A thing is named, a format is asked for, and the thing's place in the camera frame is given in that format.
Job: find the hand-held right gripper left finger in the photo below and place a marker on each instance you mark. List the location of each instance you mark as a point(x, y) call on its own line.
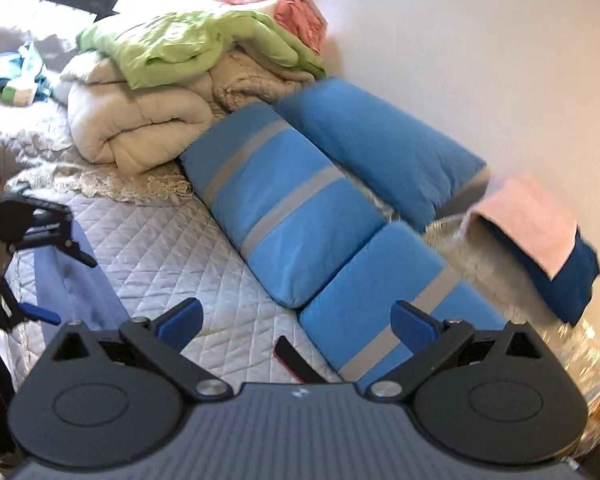
point(182, 322)

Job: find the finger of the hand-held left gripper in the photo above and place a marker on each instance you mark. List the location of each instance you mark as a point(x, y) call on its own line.
point(65, 249)
point(42, 316)

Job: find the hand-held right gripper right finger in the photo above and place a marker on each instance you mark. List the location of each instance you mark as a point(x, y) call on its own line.
point(412, 324)

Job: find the blue-grey sweatpants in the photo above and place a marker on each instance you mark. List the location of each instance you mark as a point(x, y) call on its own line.
point(75, 285)

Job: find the blue pillow with grey stripes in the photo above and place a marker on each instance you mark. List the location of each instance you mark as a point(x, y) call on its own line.
point(300, 240)
point(380, 280)

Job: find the beige comforter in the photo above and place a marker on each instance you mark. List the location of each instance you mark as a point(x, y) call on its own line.
point(130, 125)

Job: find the blue patterned cloth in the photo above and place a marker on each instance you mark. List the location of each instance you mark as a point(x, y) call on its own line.
point(15, 75)

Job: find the pink towel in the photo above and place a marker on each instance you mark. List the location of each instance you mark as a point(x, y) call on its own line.
point(530, 220)

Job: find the dark blue pillow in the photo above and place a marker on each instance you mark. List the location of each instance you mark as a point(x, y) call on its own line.
point(570, 280)

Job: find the plain light blue pillow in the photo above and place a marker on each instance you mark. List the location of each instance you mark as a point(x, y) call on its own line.
point(380, 150)

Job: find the green blanket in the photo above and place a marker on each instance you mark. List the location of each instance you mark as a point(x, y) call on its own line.
point(180, 45)

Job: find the coral cloth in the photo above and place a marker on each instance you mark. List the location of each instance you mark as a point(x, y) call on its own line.
point(295, 15)

